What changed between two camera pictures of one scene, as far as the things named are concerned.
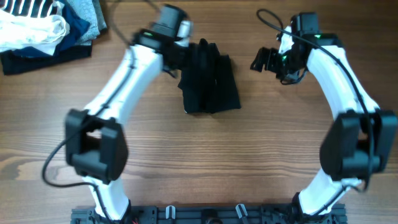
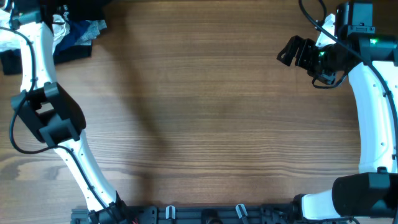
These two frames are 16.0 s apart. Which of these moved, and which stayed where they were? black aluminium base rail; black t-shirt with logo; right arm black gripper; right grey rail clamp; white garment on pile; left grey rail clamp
Moved: black t-shirt with logo; right arm black gripper
Stayed: black aluminium base rail; white garment on pile; right grey rail clamp; left grey rail clamp
